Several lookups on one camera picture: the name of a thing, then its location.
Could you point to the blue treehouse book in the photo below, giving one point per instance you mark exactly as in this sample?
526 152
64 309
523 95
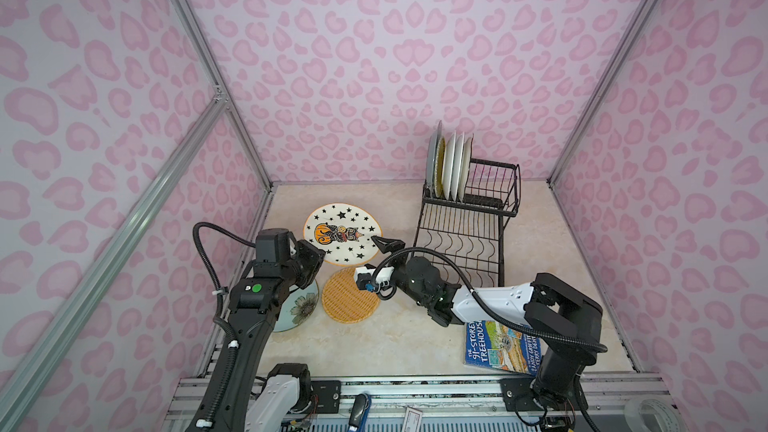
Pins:
491 345

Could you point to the large grey-green plate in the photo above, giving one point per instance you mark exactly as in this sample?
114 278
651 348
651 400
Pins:
432 157

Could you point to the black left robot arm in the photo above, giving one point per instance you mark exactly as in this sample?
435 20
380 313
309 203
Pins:
247 314

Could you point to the black wire dish rack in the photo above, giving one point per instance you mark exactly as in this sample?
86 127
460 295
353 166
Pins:
471 232

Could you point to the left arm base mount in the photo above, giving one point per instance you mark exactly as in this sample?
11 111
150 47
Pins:
321 397

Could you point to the white plate black rings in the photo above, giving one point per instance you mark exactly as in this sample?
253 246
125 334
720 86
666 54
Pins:
449 165

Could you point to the blue black tool handle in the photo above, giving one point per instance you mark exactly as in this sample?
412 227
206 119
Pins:
359 412

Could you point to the light blue flower plate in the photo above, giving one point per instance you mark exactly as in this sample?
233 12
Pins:
298 307

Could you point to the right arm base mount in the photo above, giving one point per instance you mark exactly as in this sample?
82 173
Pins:
519 395

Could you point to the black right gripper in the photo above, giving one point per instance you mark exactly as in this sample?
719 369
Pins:
390 244

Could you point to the white tape roll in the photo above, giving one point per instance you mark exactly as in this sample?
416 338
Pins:
646 414

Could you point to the yellow-green woven plate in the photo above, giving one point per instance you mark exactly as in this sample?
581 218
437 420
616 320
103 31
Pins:
439 189

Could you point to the white plate orange sun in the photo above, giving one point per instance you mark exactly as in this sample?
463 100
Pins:
456 165

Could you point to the aluminium frame rail front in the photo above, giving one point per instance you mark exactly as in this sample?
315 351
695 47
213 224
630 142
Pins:
474 403

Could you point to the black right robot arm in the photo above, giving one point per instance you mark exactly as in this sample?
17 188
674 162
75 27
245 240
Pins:
547 308

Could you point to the star pattern cat plate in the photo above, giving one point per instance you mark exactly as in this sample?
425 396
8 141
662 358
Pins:
344 232

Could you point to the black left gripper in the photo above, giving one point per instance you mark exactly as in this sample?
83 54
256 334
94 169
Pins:
315 256

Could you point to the orange woven plate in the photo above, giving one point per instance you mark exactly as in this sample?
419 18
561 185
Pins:
343 302

